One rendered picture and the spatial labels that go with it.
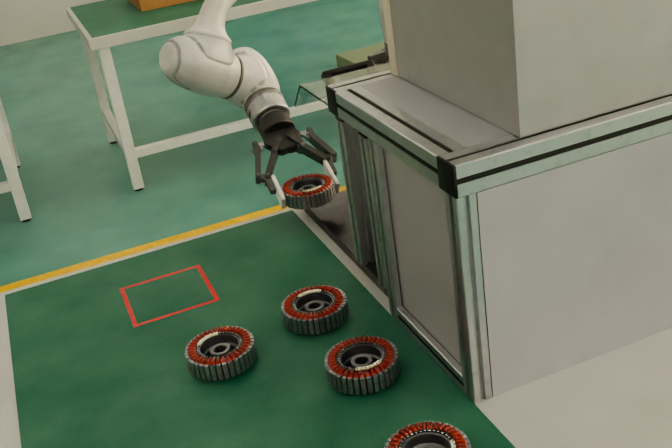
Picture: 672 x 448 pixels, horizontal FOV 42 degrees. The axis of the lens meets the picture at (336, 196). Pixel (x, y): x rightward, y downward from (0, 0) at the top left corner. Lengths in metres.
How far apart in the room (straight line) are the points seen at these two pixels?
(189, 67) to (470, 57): 0.78
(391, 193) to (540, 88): 0.32
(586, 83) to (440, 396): 0.48
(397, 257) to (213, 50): 0.68
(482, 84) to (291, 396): 0.54
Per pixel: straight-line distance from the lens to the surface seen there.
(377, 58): 2.55
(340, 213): 1.82
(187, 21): 4.05
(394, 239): 1.41
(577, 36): 1.19
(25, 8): 8.15
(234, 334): 1.46
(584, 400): 1.30
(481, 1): 1.19
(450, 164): 1.11
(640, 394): 1.32
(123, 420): 1.40
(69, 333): 1.66
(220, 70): 1.89
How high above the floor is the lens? 1.55
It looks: 24 degrees down
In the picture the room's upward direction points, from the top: 9 degrees counter-clockwise
